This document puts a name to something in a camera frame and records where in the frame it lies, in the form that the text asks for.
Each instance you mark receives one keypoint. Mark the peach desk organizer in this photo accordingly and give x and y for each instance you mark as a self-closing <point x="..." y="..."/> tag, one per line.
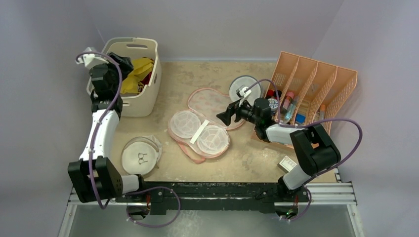
<point x="312" y="90"/>

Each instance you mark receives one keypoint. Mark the floral bra laundry bag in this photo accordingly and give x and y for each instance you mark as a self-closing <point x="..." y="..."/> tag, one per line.
<point x="197" y="130"/>

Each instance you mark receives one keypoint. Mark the round white mesh laundry bag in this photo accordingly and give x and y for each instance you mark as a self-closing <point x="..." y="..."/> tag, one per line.
<point x="251" y="83"/>

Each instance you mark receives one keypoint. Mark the cream laundry basket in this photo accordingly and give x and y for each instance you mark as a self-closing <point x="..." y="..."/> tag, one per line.
<point x="137" y="105"/>

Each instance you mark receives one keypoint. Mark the blue round tin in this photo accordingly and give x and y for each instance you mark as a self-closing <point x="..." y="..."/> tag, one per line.
<point x="273" y="104"/>

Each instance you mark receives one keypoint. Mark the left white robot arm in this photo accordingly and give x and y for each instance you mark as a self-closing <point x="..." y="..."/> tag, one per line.
<point x="93" y="176"/>

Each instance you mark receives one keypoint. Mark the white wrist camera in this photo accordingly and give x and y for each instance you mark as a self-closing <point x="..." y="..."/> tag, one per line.
<point x="243" y="93"/>
<point x="90" y="60"/>

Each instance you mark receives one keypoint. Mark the yellow bra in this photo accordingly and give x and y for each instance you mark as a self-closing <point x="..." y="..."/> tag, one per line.
<point x="142" y="67"/>

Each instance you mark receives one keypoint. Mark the small white box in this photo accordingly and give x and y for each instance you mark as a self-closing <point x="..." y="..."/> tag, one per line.
<point x="287" y="164"/>

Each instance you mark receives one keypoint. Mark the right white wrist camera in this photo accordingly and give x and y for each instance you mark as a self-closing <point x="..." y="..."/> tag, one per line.
<point x="243" y="93"/>

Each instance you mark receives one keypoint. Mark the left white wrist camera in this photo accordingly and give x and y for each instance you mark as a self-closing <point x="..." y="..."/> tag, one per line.
<point x="90" y="60"/>

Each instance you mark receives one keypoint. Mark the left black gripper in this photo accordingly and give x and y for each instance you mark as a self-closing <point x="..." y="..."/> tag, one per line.
<point x="125" y="63"/>

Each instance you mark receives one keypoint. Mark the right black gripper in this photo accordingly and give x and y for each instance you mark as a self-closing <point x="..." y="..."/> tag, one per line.
<point x="233" y="111"/>

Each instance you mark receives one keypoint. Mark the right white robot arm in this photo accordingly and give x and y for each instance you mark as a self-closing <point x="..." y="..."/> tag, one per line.
<point x="314" y="149"/>

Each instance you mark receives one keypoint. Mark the white dome bra bag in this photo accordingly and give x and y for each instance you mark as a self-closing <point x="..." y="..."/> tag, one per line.
<point x="141" y="154"/>

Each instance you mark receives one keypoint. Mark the red bra in basket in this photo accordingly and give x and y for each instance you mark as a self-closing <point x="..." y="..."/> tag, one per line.
<point x="145" y="81"/>

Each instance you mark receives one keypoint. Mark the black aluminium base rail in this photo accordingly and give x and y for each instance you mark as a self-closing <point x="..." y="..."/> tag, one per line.
<point x="159" y="197"/>

